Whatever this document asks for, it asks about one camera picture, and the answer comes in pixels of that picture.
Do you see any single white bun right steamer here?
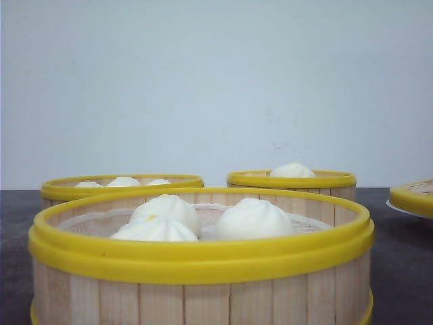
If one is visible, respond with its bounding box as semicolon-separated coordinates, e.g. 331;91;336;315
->
269;162;315;178

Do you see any white plate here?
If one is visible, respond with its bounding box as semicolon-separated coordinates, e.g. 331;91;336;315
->
386;200;432;220

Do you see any white bun right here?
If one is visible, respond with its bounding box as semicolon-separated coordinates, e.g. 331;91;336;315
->
216;198;295;240

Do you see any bamboo steamer lid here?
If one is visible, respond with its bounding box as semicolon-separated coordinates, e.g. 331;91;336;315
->
389;179;432;217

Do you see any white bun back left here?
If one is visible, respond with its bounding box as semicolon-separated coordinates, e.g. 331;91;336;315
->
130;194;201;236

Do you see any white bun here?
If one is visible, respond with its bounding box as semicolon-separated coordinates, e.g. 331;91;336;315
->
130;194;201;236
216;198;295;240
110;216;198;242

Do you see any white cloth liner front steamer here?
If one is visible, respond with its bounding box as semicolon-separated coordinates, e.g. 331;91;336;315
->
56;203;331;240

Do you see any white bun front left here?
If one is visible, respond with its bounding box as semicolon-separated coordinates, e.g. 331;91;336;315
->
110;216;198;242

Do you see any bamboo steamer basket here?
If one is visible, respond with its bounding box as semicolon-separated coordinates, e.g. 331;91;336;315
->
226;170;357;201
28;188;374;324
40;174;204;209

